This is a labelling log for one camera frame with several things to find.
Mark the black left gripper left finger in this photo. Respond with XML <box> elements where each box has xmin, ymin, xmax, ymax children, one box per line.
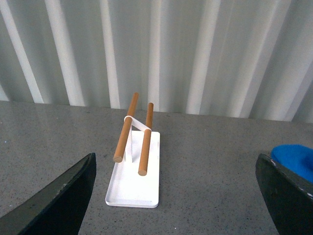
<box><xmin>0</xmin><ymin>153</ymin><xmax>96</xmax><ymax>235</ymax></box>

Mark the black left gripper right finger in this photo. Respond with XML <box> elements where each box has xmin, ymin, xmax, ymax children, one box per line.
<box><xmin>255</xmin><ymin>154</ymin><xmax>313</xmax><ymax>235</ymax></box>

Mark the blue microfiber cloth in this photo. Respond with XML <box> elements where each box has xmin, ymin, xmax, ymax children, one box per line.
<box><xmin>271</xmin><ymin>144</ymin><xmax>313</xmax><ymax>183</ymax></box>

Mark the white rack with wooden bars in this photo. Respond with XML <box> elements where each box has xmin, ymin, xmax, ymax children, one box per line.
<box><xmin>105</xmin><ymin>93</ymin><xmax>160</xmax><ymax>209</ymax></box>

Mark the white pleated curtain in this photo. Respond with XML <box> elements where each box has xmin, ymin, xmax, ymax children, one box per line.
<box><xmin>0</xmin><ymin>0</ymin><xmax>313</xmax><ymax>123</ymax></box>

